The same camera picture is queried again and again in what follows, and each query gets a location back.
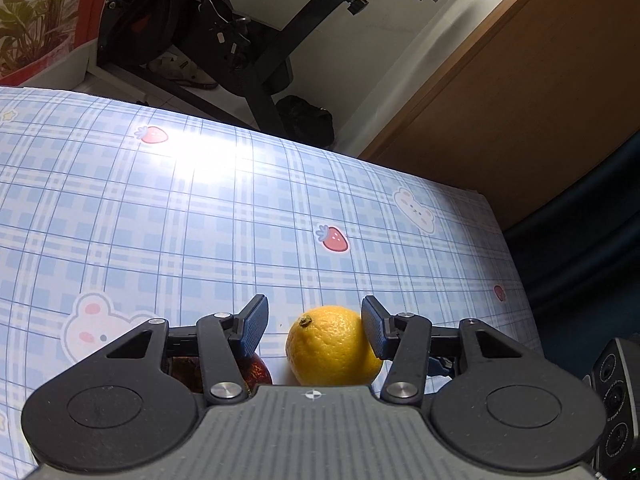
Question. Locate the black exercise bike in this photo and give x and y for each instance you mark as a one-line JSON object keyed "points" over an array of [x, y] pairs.
{"points": [[248, 58]]}

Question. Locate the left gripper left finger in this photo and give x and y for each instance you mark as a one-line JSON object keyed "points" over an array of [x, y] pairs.
{"points": [[203, 363]]}

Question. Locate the red illustrated wall poster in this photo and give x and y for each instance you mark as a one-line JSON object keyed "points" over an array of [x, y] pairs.
{"points": [[48, 43]]}

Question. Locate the blue plaid tablecloth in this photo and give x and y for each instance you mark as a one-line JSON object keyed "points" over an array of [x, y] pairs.
{"points": [[113, 213]]}

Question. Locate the wooden cabinet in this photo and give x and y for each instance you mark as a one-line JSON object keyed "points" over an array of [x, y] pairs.
{"points": [[540, 93]]}

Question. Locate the red apple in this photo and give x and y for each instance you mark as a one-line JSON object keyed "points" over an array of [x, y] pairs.
{"points": [[255, 367]]}

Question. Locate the yellow lemon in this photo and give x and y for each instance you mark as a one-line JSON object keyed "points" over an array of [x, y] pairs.
{"points": [[327, 346]]}

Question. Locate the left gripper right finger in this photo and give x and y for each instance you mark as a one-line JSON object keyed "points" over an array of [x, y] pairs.
{"points": [[417, 349]]}

